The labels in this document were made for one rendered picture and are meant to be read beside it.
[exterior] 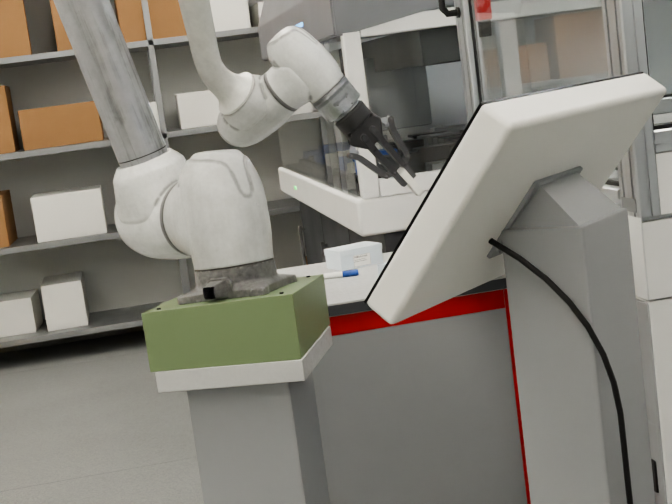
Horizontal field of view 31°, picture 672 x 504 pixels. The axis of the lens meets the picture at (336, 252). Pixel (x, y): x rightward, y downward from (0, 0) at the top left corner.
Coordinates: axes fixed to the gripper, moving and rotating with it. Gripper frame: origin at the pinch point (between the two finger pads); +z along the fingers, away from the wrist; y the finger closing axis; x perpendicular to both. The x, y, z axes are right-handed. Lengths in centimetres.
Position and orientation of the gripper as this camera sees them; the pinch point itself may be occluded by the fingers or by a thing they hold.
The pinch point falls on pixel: (410, 181)
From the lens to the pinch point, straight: 255.3
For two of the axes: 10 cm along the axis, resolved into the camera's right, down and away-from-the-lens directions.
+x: -1.8, -1.0, 9.8
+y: 7.2, -6.9, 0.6
